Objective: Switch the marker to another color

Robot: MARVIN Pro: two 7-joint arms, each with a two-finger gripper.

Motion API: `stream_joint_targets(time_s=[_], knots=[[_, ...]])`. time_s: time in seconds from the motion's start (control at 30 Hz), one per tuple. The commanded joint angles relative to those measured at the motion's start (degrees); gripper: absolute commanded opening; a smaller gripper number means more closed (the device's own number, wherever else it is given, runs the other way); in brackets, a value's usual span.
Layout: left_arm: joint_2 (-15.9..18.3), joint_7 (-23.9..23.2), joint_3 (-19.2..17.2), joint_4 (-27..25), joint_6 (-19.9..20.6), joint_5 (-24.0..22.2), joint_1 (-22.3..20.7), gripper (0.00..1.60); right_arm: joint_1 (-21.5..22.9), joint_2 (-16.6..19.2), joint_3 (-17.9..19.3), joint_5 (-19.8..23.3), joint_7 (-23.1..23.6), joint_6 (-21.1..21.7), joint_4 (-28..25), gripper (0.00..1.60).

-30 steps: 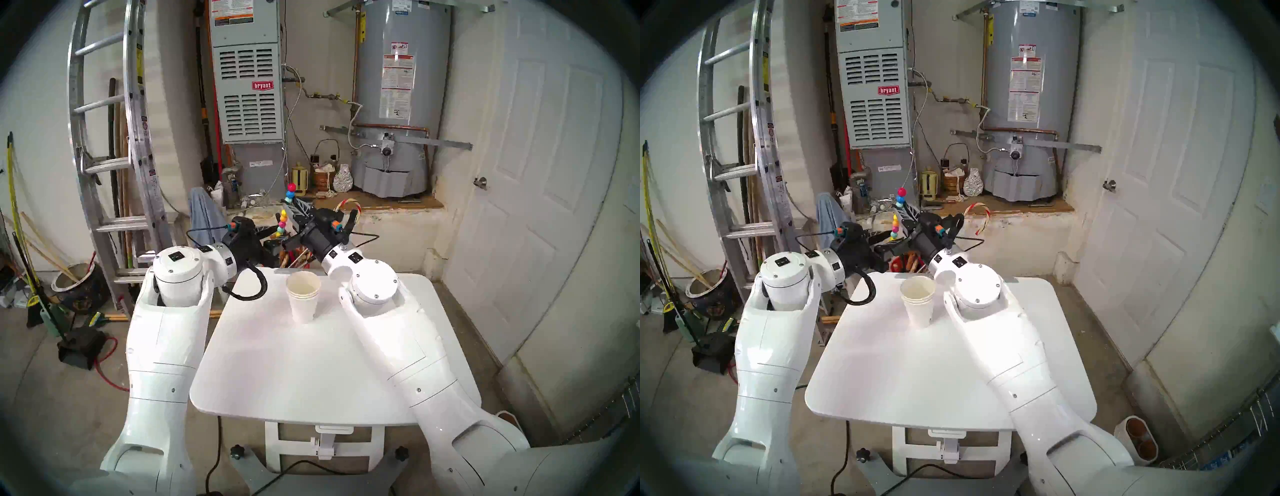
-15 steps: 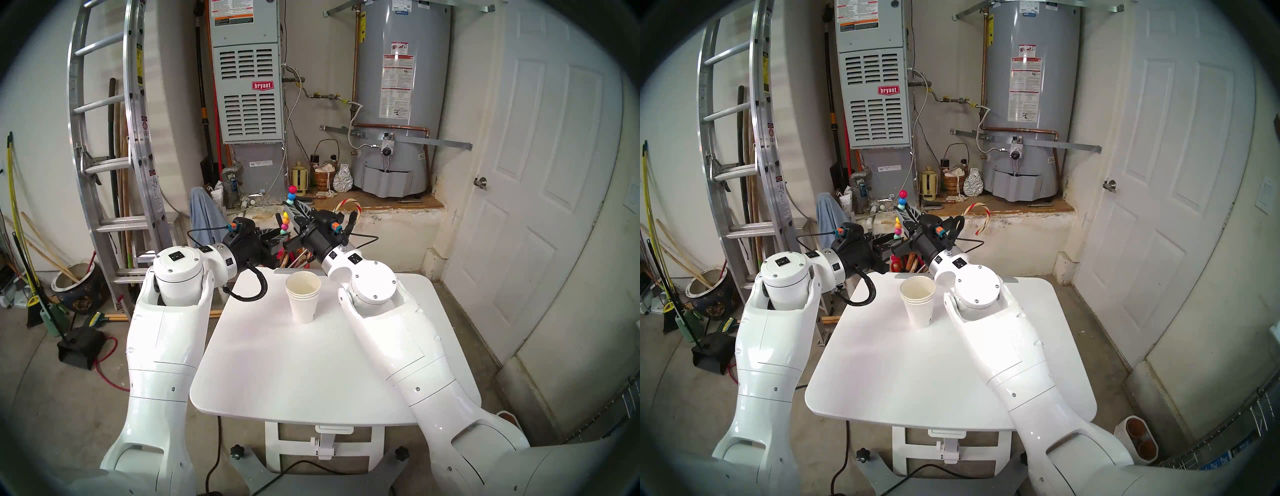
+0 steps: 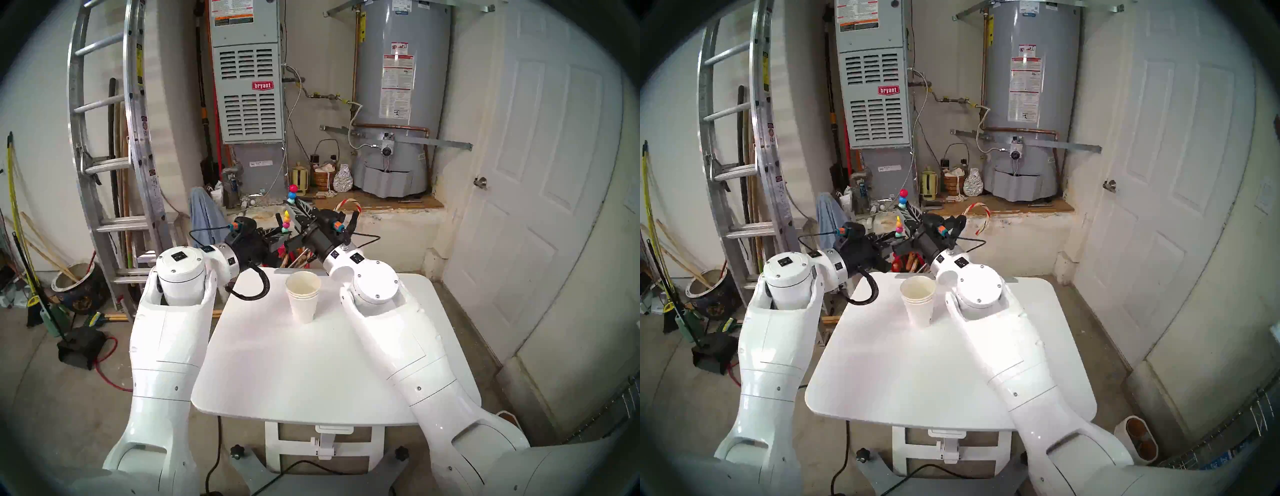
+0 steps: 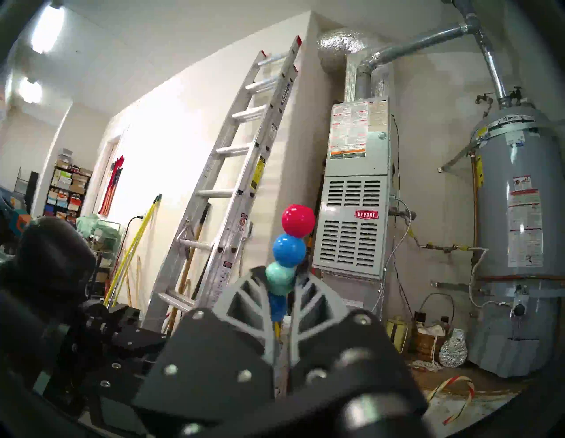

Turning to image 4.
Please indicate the aluminium extension ladder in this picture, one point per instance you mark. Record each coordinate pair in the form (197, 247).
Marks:
(265, 150)

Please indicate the grey bryant furnace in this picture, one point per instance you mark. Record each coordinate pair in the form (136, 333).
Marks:
(348, 168)

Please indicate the flexible metal conduit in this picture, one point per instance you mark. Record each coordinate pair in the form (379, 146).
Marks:
(410, 216)

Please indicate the foil wrapped lump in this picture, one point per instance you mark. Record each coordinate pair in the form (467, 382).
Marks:
(453, 351)

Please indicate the silver foil insulated duct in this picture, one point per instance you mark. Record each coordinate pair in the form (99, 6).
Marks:
(340, 48)

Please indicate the grey water heater tank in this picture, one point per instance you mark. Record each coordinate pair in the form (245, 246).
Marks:
(499, 198)

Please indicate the gas pipe yellow valve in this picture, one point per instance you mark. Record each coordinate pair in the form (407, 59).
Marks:
(441, 247)

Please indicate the red white candy cane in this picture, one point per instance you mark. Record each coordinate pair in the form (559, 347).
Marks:
(459, 378)

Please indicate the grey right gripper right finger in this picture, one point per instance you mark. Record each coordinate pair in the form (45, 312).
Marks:
(344, 349)

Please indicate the yellow pole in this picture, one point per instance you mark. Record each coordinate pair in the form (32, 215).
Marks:
(145, 223)

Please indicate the ceiling light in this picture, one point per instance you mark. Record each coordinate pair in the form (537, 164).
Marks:
(30, 91)
(46, 28)

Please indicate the green plastic bag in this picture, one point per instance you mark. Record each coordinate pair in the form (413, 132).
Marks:
(97, 232)

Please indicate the wooden heater platform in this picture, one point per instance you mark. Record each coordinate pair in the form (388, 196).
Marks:
(485, 388)

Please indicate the storage shelf with boxes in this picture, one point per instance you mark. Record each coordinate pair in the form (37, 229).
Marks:
(66, 190)

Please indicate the red striped flag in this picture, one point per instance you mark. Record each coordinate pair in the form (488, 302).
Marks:
(112, 185)

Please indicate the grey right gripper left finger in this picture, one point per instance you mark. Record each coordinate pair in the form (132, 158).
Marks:
(212, 366)

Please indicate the galvanised flue pipe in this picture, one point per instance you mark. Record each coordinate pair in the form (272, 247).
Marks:
(419, 44)

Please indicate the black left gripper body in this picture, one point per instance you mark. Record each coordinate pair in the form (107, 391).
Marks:
(53, 265)

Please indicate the straight copper pipe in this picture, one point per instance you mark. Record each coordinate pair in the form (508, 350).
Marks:
(475, 207)

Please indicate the multicolour bead stack marker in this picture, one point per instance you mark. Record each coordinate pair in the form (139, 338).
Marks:
(299, 220)

